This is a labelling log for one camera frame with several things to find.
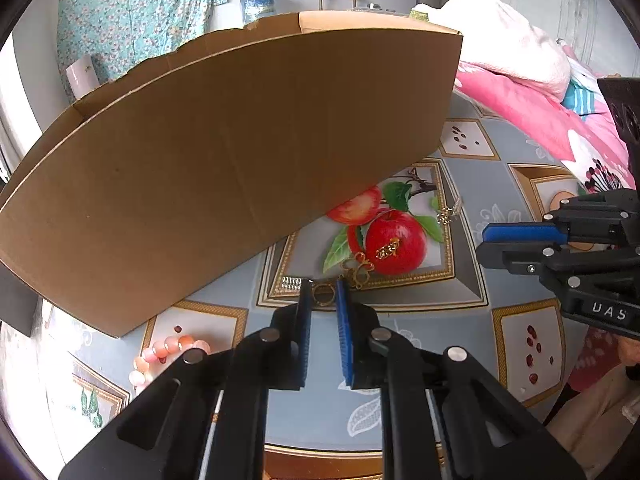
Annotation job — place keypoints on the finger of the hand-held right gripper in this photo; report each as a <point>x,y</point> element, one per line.
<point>520,233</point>
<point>515,257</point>

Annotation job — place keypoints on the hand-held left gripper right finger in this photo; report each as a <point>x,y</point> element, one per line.
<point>344,340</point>

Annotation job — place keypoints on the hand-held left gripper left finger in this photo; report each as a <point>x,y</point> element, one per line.
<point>304,340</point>

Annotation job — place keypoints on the brown cardboard box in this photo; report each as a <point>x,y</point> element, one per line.
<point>200,175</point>

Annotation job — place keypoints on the silver hair comb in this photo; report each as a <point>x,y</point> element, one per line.
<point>291,283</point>

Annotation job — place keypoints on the fruit print tablecloth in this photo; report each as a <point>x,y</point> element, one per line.
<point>480,320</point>

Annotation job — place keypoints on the gold dangling earring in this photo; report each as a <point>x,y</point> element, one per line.
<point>446,216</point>

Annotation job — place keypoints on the pink floral garment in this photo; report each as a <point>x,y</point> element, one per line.
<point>595,360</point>

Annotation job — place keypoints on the pink blanket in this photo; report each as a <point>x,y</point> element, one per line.
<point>520,110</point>

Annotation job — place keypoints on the beige garment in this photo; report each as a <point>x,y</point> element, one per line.
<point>600,425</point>

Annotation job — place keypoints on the blue water bottle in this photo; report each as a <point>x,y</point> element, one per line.
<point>259,7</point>

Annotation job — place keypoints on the pale pink bag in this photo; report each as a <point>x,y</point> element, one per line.
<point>80,77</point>

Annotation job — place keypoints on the teal floral cloth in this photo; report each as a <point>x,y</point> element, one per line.
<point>140,15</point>

